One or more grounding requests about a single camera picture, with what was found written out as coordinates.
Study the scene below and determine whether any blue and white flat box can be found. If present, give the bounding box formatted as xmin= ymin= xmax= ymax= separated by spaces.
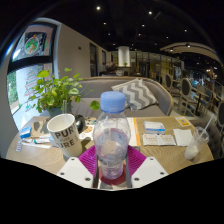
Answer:
xmin=143 ymin=120 xmax=167 ymax=135

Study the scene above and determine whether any clear blue-capped water bottle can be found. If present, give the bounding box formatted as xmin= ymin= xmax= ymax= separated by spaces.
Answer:
xmin=92 ymin=90 xmax=132 ymax=181

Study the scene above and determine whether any grey curved sofa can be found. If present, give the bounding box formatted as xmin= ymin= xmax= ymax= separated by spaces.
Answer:
xmin=71 ymin=76 xmax=175 ymax=118

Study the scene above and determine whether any person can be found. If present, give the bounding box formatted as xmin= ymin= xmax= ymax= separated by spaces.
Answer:
xmin=105 ymin=63 xmax=120 ymax=76

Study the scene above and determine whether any bright blue small box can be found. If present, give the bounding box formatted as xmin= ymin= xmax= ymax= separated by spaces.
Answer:
xmin=19 ymin=125 xmax=33 ymax=140

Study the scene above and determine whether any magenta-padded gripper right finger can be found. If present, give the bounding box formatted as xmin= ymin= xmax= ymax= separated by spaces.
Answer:
xmin=124 ymin=145 xmax=170 ymax=190

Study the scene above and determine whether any framed colourful wall poster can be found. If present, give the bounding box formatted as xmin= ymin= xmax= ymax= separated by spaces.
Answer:
xmin=21 ymin=31 xmax=48 ymax=56

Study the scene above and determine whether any green potted plant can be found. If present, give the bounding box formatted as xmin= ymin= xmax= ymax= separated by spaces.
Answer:
xmin=28 ymin=67 xmax=101 ymax=118

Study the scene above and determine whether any group of ceiling spotlights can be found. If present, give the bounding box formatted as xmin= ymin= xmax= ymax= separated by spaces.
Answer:
xmin=94 ymin=4 xmax=201 ymax=48

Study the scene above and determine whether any white printed leaflet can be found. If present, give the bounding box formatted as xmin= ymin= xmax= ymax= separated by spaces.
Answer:
xmin=142 ymin=133 xmax=177 ymax=147

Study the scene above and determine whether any silver pill blister pack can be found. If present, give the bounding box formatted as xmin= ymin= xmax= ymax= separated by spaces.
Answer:
xmin=14 ymin=141 xmax=24 ymax=153

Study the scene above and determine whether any white lettered mug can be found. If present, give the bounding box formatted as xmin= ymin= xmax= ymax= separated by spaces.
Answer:
xmin=46 ymin=113 xmax=87 ymax=159

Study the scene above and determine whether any group of oval-backed chairs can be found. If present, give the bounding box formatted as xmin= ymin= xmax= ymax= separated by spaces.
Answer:
xmin=162 ymin=71 xmax=224 ymax=134

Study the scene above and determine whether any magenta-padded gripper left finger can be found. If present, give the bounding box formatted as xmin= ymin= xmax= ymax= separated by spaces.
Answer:
xmin=57 ymin=145 xmax=100 ymax=190

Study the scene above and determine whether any yellow square card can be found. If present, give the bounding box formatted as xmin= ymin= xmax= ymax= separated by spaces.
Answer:
xmin=174 ymin=116 xmax=193 ymax=128

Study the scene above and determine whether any clear plastic cup with straw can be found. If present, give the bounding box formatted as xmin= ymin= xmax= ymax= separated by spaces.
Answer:
xmin=183 ymin=113 xmax=216 ymax=161

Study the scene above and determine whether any printed white paper sheet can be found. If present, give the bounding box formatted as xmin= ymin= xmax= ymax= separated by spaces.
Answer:
xmin=79 ymin=116 xmax=98 ymax=141

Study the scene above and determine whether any grey white chevron cushion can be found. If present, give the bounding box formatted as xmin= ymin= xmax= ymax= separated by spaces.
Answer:
xmin=110 ymin=77 xmax=159 ymax=111

